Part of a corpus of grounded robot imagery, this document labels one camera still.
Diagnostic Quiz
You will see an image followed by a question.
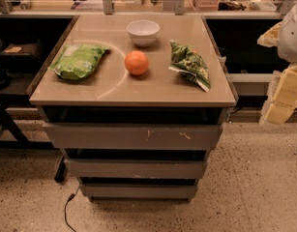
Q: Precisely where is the black table frame left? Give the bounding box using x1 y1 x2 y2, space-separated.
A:
0 94 68 183

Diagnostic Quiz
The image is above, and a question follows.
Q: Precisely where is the dark box under shelf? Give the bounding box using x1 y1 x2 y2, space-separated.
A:
0 43 42 60

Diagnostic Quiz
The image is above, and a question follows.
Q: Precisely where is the grey drawer cabinet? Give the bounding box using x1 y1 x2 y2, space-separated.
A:
26 14 239 203

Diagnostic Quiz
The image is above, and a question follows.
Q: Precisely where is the grey drawer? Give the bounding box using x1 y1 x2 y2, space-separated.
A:
65 159 207 179
44 123 223 150
80 185 197 199

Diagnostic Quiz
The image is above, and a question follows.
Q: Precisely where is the orange fruit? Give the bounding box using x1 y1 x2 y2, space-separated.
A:
125 50 149 75

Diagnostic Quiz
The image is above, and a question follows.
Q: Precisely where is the dark green chip bag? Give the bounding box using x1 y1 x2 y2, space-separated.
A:
168 40 211 93

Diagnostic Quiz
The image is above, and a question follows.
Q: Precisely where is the light green chip bag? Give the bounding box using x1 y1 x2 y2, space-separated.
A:
49 43 110 81

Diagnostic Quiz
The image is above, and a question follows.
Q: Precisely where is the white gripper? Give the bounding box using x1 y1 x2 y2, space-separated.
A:
257 2 297 125

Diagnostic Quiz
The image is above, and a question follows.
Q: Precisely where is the white bowl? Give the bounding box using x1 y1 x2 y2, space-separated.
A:
127 20 160 47

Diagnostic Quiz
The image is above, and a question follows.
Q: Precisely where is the grey middle drawer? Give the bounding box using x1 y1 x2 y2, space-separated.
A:
65 159 207 179

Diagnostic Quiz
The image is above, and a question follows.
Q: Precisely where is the black cable on floor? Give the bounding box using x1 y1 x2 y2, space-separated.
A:
63 187 80 232

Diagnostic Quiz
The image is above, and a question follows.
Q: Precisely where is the grey bottom drawer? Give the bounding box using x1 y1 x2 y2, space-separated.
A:
80 185 197 199

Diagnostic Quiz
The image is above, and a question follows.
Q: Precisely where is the grey top drawer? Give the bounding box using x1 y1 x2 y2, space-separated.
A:
44 123 223 150

